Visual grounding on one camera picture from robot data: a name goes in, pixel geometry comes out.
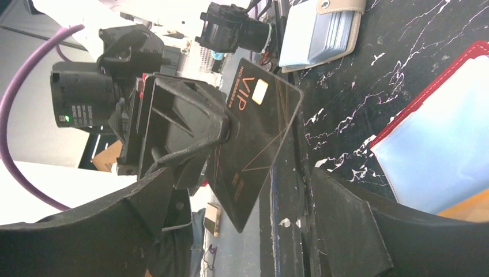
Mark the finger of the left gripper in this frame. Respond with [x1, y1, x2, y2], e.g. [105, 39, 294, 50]
[136, 73, 230, 178]
[151, 145, 210, 190]

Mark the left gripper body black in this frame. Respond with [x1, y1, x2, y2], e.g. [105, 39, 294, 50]
[50, 24, 171, 177]

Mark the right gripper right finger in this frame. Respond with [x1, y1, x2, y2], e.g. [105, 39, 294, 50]
[311, 169, 488, 276]

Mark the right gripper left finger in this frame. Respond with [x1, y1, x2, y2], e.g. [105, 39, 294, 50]
[1, 168, 174, 276]

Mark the black vip credit card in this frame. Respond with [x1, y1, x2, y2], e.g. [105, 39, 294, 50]
[205, 58, 304, 233]

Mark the red leather card holder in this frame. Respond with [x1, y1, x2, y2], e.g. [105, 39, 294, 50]
[370, 41, 488, 215]

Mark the grey card holder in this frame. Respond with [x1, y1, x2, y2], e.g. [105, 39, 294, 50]
[279, 0, 366, 73]

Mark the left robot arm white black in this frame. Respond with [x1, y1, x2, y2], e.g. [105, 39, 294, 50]
[33, 1, 280, 200]

